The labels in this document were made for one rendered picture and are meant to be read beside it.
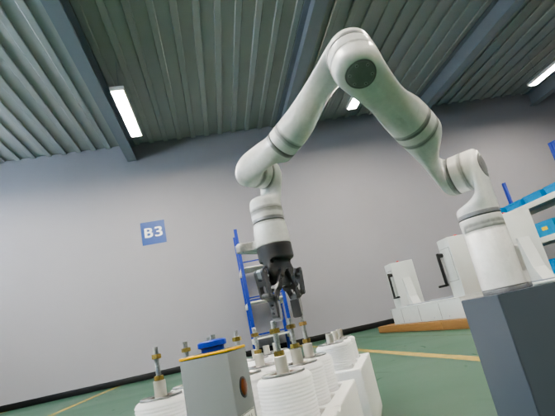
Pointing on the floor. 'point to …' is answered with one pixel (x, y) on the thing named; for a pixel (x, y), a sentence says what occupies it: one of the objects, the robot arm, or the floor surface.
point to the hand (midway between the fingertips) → (287, 312)
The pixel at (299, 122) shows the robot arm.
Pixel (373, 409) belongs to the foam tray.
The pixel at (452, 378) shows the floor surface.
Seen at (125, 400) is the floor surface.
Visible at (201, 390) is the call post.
